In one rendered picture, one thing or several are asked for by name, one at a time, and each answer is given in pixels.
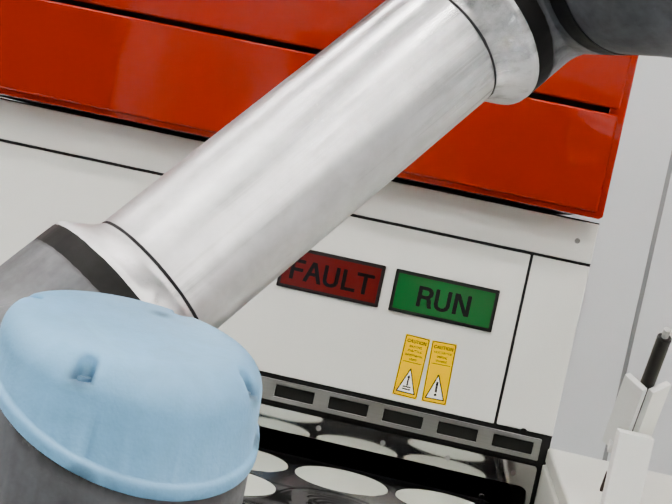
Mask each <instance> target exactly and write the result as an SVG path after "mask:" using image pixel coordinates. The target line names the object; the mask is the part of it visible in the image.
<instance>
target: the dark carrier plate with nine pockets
mask: <svg viewBox="0 0 672 504"><path fill-rule="evenodd" d="M258 451H262V452H265V453H268V454H271V455H273V456H275V457H278V458H280V459H281V460H283V461H284V462H286V463H287V465H288V468H287V469H286V470H283V471H276V472H265V471H255V470H251V471H250V473H249V474H252V475H255V476H257V477H260V478H262V479H264V480H266V481H268V482H270V483H271V484H273V485H274V486H275V488H276V491H275V492H274V493H272V494H270V495H265V496H244V498H243V503H242V504H407V503H405V502H403V501H401V500H400V499H398V498H397V497H396V492H397V491H398V490H402V489H422V490H429V491H435V492H440V493H444V494H448V495H452V496H455V497H459V498H462V499H465V500H467V501H470V502H472V503H475V504H492V503H490V502H488V501H486V500H483V499H480V498H475V497H471V496H467V495H462V494H458V493H454V492H449V491H445V490H441V489H437V488H432V487H428V486H424V485H419V484H415V483H411V482H406V481H402V480H398V479H393V478H389V477H385V476H381V475H376V474H372V473H368V472H363V471H359V470H355V469H350V468H346V467H342V466H337V465H333V464H329V463H325V462H320V461H316V460H312V459H307V458H303V457H299V456H294V455H290V454H286V453H281V452H277V451H273V450H269V449H264V448H260V447H259V448H258ZM303 466H321V467H329V468H335V469H341V470H345V471H349V472H353V473H357V474H360V475H363V476H366V477H369V478H371V479H374V480H376V481H378V482H380V483H381V484H383V485H384V486H385V487H386V488H387V489H388V492H387V493H386V494H384V495H377V496H368V495H357V494H350V493H345V492H340V491H335V490H331V489H328V488H324V487H321V486H318V485H315V484H313V483H310V482H308V481H306V480H304V479H302V478H300V477H299V476H297V475H296V473H295V470H296V469H297V468H299V467H303Z"/></svg>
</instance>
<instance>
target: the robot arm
mask: <svg viewBox="0 0 672 504"><path fill-rule="evenodd" d="M583 54H595V55H622V56H627V55H641V56H659V57H667V58H672V0H386V1H384V2H383V3H382V4H380V5H379V6H378V7H377V8H375V9H374V10H373V11H372V12H370V13H369V14H368V15H366V16H365V17H364V18H363V19H361V20H360V21H359V22H358V23H356V24H355V25H354V26H352V27H351V28H350V29H349V30H347V31H346V32H345V33H343V34H342V35H341V36H340V37H338V38H337V39H336V40H335V41H333V42H332V43H331V44H329V45H328V46H327V47H326V48H324V49H323V50H322V51H321V52H319V53H318V54H317V55H315V56H314V57H313V58H312V59H310V60H309V61H308V62H306V63H305V64H304V65H303V66H301V67H300V68H299V69H298V70H296V71H295V72H294V73H292V74H291V75H290V76H289V77H287V78H286V79H285V80H283V81H282V82H281V83H280V84H278V85H277V86H276V87H275V88H273V89H272V90H271V91H269V92H268V93H267V94H266V95H264V96H263V97H262V98H261V99H259V100H258V101H257V102H255V103H254V104H253V105H252V106H250V107H249V108H248V109H246V110H245V111H244V112H243V113H241V114H240V115H239V116H238V117H236V118H235V119H234V120H232V121H231V122H230V123H229V124H227V125H226V126H225V127H223V128H222V129H221V130H220V131H218V132H217V133H216V134H215V135H213V136H212V137H211V138H209V139H208V140H207V141H206V142H204V143H203V144H202V145H201V146H199V147H198V148H197V149H195V150H194V151H193V152H192V153H190V154H189V155H188V156H186V157H185V158H184V159H183V160H181V161H180V162H179V163H178V164H176V165H175V166H174V167H172V168H171V169H170V170H169V171H167V172H166V173H165V174H163V175H162V176H161V177H160V178H158V179H157V180H156V181H155V182H153V183H152V184H151V185H149V186H148V187H147V188H146V189H144V190H143V191H142V192H141V193H139V194H138V195H137V196H135V197H134V198H133V199H132V200H130V201H129V202H128V203H126V204H125V205H124V206H123V207H121V208H120V209H119V210H118V211H116V212H115V213H114V214H112V215H111V216H110V217H109V218H107V219H106V220H105V221H104V222H102V223H100V224H94V225H93V224H85V223H76V222H67V221H58V222H57V223H55V224H54V225H52V226H51V227H49V228H48V229H47V230H46V231H44V232H43V233H42V234H40V235H39V236H38V237H36V238H35V239H34V240H33V241H31V242H30V243H29V244H27V245H26V246H25V247H24V248H22V249H21V250H20V251H18V252H17V253H16V254H14V255H13V256H12V257H11V258H9V259H8V260H7V261H5V262H4V263H3V264H2V265H0V504H242V503H243V498H244V493H245V488H246V483H247V479H248V474H249V473H250V471H251V470H252V468H253V466H254V463H255V461H256V457H257V453H258V448H259V440H260V434H259V425H258V418H259V411H260V405H261V398H262V380H261V375H260V372H259V369H258V367H257V365H256V363H255V361H254V359H253V358H252V356H251V355H250V354H249V353H248V351H247V350H246V349H245V348H244V347H243V346H242V345H240V344H239V343H238V342H237V341H236V340H234V339H233V338H231V337H230V336H229V335H227V334H225V333H224V332H222V331H220V330H219V329H218V328H219V327H220V326H221V325H222V324H224V323H225V322H226V321H227V320H228V319H229V318H231V317H232V316H233V315H234V314H235V313H236V312H238V311H239V310H240V309H241V308H242V307H243V306H245V305H246V304H247V303H248V302H249V301H251V300H252V299H253V298H254V297H255V296H256V295H258V294H259V293H260V292H261V291H262V290H263V289H265V288H266V287H267V286H268V285H269V284H271V283H272V282H273V281H274V280H275V279H276V278H278V277H279V276H280V275H281V274H282V273H283V272H285V271H286V270H287V269H288V268H289V267H290V266H292V265H293V264H294V263H295V262H296V261H298V260H299V259H300V258H301V257H302V256H303V255H305V254H306V253H307V252H308V251H309V250H310V249H312V248H313V247H314V246H315V245H316V244H317V243H319V242H320V241H321V240H322V239H323V238H325V237H326V236H327V235H328V234H329V233H330V232H332V231H333V230H334V229H335V228H336V227H337V226H339V225H340V224H341V223H342V222H343V221H344V220H346V219H347V218H348V217H349V216H350V215H352V214H353V213H354V212H355V211H356V210H357V209H359V208H360V207H361V206H362V205H363V204H364V203H366V202H367V201H368V200H369V199H370V198H371V197H373V196H374V195H375V194H376V193H377V192H379V191H380V190H381V189H382V188H383V187H384V186H386V185H387V184H388V183H389V182H390V181H391V180H393V179H394V178H395V177H396V176H397V175H398V174H400V173H401V172H402V171H403V170H404V169H406V168H407V167H408V166H409V165H410V164H411V163H413V162H414V161H415V160H416V159H417V158H418V157H420V156H421V155H422V154H423V153H424V152H426V151H427V150H428V149H429V148H430V147H431V146H433V145H434V144H435V143H436V142H437V141H438V140H440V139H441V138H442V137H443V136H444V135H445V134H447V133H448V132H449V131H450V130H451V129H453V128H454V127H455V126H456V125H457V124H458V123H460V122H461V121H462V120H463V119H464V118H465V117H467V116H468V115H469V114H470V113H471V112H472V111H474V110H475V109H476V108H477V107H478V106H480V105H481V104H482V103H483V102H484V101H485V102H490V103H495V104H502V105H509V104H515V103H518V102H520V101H522V100H523V99H525V98H526V97H528V96H529V95H530V94H531V93H532V92H534V91H535V90H536V89H537V88H538V87H539V86H540V85H542V84H543V83H544V82H545V81H546V80H547V79H548V78H550V77H551V76H552V75H553V74H554V73H555V72H557V71H558V70H559V69H560V68H561V67H562V66H564V65H565V64H566V63H567V62H568V61H570V60H571V59H573V58H575V57H577V56H580V55H583Z"/></svg>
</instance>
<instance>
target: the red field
mask: <svg viewBox="0 0 672 504"><path fill-rule="evenodd" d="M381 272H382V269H381V268H376V267H371V266H367V265H362V264H358V263H353V262H348V261H344V260H339V259H334V258H330V257H325V256H321V255H316V254H311V253H306V254H305V255H303V256H302V257H301V258H300V259H299V260H298V261H296V262H295V263H294V264H293V265H292V266H290V267H289V268H288V269H287V270H286V271H285V272H283V273H282V275H281V280H280V283H283V284H288V285H293V286H297V287H302V288H306V289H311V290H315V291H320V292H324V293H329V294H334V295H338V296H343V297H347V298H352V299H356V300H361V301H365V302H370V303H375V300H376V295H377V290H378V286H379V281H380V276H381Z"/></svg>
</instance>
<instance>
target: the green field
mask: <svg viewBox="0 0 672 504"><path fill-rule="evenodd" d="M495 296H496V293H491V292H487V291H482V290H478V289H473V288H468V287H464V286H459V285H454V284H450V283H445V282H441V281H436V280H431V279H427V278H422V277H418V276H413V275H408V274H404V273H399V277H398V282H397V287H396V291H395V296H394V301H393V305H392V307H393V308H397V309H402V310H407V311H411V312H416V313H420V314H425V315H429V316H434V317H438V318H443V319H448V320H452V321H457V322H461V323H466V324H470V325H475V326H479V327H484V328H489V323H490V319H491V314H492V310H493V305H494V301H495Z"/></svg>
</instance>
